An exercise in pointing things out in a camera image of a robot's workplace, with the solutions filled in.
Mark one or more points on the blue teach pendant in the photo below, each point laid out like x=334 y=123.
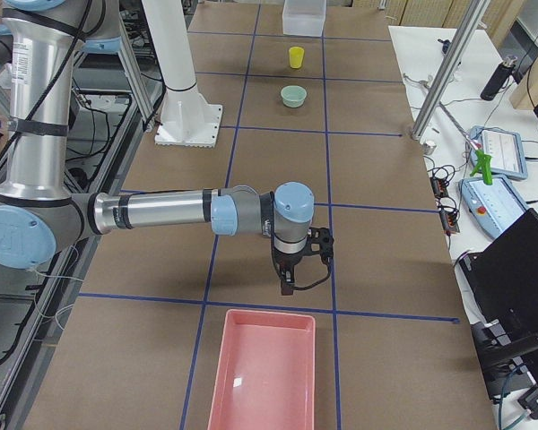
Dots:
x=505 y=148
x=494 y=207

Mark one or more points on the yellow plastic cup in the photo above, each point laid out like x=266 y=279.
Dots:
x=296 y=57

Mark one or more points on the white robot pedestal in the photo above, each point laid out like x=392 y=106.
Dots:
x=187 y=119

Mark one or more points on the blue teach pendant far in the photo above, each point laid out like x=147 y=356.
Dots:
x=505 y=148

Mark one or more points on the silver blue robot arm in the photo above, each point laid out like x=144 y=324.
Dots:
x=39 y=217

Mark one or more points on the clear plastic storage box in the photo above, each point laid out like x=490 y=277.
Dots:
x=303 y=17

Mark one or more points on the pink plastic tray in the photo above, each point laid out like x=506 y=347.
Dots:
x=266 y=373

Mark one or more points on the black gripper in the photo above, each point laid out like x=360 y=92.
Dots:
x=286 y=263

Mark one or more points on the blue teach pendant near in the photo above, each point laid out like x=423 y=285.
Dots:
x=494 y=207

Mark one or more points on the green handled reach grabber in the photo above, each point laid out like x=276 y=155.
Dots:
x=482 y=165

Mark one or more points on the black laptop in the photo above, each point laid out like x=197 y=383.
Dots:
x=504 y=277

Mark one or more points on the aluminium frame post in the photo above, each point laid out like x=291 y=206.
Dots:
x=459 y=43

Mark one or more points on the black water bottle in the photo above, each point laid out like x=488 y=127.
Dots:
x=499 y=77

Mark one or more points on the mint green bowl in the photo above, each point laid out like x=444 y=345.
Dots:
x=293 y=96

